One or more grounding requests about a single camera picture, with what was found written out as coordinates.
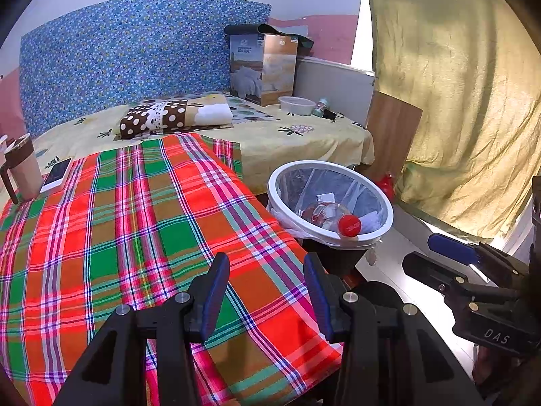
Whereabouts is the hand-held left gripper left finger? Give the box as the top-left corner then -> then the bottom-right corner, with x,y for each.
53,252 -> 231,406

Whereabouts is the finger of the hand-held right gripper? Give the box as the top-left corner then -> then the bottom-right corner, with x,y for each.
427,233 -> 530,282
401,251 -> 521,302

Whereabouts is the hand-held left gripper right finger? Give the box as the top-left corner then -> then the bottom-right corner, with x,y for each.
303,252 -> 487,406

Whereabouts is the red capped plastic bottle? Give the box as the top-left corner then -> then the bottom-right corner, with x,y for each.
302,202 -> 364,238

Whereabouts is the white rimmed trash bin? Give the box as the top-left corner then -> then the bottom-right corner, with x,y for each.
266,160 -> 395,280

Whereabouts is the person's right hand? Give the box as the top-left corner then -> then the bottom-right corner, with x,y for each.
473,344 -> 522,390

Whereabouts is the red plastic item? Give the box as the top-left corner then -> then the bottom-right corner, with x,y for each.
374,173 -> 396,201

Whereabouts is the colourful plaid cloth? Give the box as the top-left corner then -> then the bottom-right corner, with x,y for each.
0,133 -> 344,406

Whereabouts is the wooden board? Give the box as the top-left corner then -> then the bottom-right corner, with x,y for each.
366,90 -> 423,182

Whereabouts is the yellow curtain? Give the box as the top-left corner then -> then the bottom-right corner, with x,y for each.
361,0 -> 541,246

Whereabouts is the yellow printed bedsheet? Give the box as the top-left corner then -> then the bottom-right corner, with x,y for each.
29,91 -> 375,195

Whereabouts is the brown polka dot pillow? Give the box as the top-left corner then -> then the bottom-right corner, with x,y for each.
119,98 -> 234,139

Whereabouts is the white plastic bowl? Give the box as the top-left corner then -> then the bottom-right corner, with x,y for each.
278,96 -> 317,116

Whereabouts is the white smartphone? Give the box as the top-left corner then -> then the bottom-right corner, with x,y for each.
39,157 -> 73,195

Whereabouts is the white board panel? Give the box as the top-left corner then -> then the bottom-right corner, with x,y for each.
293,56 -> 376,125

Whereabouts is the beige brown mug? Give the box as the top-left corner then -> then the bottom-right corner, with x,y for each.
0,135 -> 43,204

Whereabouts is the quilt packaging box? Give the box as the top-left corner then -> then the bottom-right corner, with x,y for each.
224,23 -> 314,107

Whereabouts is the blue floral headboard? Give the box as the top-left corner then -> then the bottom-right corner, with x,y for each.
19,0 -> 272,136

